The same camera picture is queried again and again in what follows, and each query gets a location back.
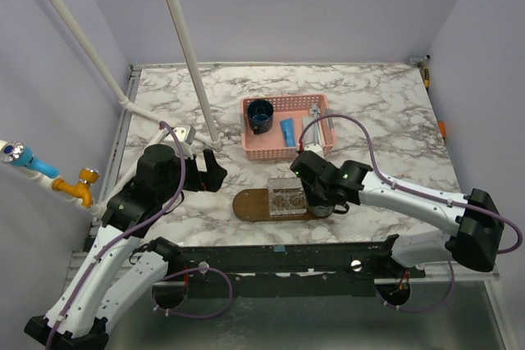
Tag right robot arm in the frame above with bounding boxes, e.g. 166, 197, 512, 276
290, 151, 504, 278

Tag dark blue mug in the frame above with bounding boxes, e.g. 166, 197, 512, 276
246, 99, 274, 135

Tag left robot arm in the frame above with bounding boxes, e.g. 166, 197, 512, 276
24, 144, 227, 349

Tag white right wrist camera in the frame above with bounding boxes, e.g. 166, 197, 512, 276
301, 143, 325, 158

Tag dark green mug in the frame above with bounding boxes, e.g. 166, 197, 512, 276
308, 198, 349, 218

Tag blue toothpaste tube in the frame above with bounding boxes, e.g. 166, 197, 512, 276
280, 118, 296, 148

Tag orange faucet tap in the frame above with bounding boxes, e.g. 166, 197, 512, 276
52, 167, 99, 208

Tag black front mounting rail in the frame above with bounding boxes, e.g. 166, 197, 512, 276
153, 236, 424, 304

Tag pink perforated plastic basket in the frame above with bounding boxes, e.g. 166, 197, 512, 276
240, 93, 331, 161

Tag oval wooden tray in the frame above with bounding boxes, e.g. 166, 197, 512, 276
232, 189, 325, 222

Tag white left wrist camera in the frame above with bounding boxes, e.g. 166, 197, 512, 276
162, 125, 196, 159

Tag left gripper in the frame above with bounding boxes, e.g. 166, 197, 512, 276
160, 148, 228, 202

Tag blue pipe valve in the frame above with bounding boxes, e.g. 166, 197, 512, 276
1, 141, 59, 179

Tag light blue toothbrush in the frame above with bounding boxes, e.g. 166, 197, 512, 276
309, 103, 323, 146

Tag white toothbrush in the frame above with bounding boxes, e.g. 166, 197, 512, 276
317, 113, 326, 147

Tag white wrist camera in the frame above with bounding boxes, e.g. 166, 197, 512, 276
162, 125, 196, 159
301, 143, 325, 158

